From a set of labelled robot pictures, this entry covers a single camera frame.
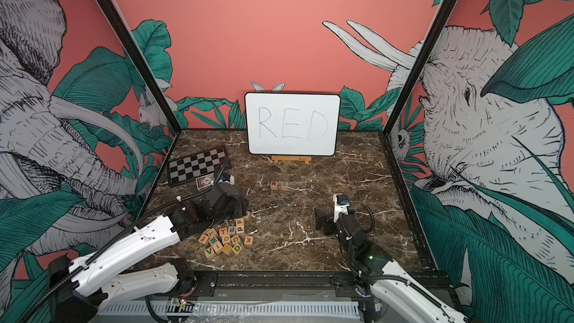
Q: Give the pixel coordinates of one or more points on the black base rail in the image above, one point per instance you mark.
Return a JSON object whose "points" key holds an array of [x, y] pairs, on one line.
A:
{"points": [[205, 283]]}

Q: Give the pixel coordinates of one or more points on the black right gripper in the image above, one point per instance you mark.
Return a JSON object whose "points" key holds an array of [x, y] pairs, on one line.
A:
{"points": [[321, 221]]}

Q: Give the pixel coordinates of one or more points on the white slotted cable duct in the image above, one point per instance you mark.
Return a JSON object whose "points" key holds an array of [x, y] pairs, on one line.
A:
{"points": [[204, 309]]}

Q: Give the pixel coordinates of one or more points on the white dry-erase board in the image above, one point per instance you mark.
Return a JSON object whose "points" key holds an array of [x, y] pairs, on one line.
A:
{"points": [[292, 124]]}

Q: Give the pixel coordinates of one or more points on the playing card deck box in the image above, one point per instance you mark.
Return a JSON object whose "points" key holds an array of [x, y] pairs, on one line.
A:
{"points": [[205, 181]]}

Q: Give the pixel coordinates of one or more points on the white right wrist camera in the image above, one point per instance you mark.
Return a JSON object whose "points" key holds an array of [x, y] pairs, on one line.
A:
{"points": [[341, 204]]}

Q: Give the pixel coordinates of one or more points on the black enclosure frame post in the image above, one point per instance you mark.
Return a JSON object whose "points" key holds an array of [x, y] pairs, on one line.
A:
{"points": [[434, 32], [119, 25]]}

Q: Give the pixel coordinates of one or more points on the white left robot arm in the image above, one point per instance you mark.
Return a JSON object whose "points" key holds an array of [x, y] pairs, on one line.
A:
{"points": [[87, 285]]}

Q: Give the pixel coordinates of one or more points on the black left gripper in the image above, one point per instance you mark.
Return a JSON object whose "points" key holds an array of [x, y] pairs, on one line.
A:
{"points": [[241, 208]]}

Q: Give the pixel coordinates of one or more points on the black enclosure frame post right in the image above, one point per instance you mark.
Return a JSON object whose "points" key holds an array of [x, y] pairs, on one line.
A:
{"points": [[434, 32]]}

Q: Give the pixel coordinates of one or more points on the wooden easel stand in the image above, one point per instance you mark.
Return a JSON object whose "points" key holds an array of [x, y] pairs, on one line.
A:
{"points": [[304, 159]]}

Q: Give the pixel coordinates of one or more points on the wooden block green V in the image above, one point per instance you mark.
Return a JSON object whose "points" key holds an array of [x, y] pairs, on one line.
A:
{"points": [[210, 253]]}

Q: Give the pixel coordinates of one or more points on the wooden block green D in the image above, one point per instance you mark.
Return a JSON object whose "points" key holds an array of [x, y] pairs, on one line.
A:
{"points": [[237, 248]]}

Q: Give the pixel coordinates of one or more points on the black white chessboard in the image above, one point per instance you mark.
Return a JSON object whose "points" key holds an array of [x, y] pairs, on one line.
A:
{"points": [[182, 170]]}

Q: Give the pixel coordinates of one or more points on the wooden block brown I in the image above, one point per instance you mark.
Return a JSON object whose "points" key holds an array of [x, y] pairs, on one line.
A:
{"points": [[217, 246]]}

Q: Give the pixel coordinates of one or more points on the black enclosure frame post left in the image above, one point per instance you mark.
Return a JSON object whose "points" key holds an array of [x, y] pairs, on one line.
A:
{"points": [[119, 25]]}

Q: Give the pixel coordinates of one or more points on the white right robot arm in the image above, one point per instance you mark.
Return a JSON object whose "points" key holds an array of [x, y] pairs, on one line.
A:
{"points": [[377, 274]]}

